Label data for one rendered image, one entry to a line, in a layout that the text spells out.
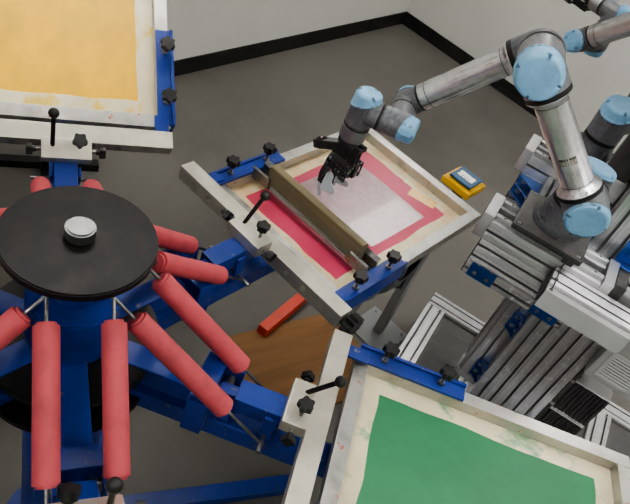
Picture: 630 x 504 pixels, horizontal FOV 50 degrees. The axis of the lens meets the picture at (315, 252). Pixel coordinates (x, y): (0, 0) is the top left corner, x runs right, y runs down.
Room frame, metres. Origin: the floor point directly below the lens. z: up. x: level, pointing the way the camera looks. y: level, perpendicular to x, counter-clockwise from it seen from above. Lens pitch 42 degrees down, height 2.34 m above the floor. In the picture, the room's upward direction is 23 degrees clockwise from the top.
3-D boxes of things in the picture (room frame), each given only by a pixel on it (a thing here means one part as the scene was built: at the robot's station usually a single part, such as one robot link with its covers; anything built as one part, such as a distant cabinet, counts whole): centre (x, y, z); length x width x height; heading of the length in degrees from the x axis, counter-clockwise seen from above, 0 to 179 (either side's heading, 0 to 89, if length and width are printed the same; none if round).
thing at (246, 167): (1.77, 0.31, 0.97); 0.30 x 0.05 x 0.07; 152
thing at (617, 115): (2.24, -0.75, 1.42); 0.13 x 0.12 x 0.14; 140
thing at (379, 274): (1.50, -0.18, 0.97); 0.30 x 0.05 x 0.07; 152
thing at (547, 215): (1.76, -0.63, 1.31); 0.15 x 0.15 x 0.10
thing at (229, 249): (1.35, 0.21, 1.02); 0.17 x 0.06 x 0.05; 152
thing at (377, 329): (2.29, -0.42, 0.48); 0.22 x 0.22 x 0.96; 62
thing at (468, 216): (1.85, -0.05, 0.97); 0.79 x 0.58 x 0.04; 152
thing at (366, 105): (1.65, 0.03, 1.42); 0.09 x 0.08 x 0.11; 88
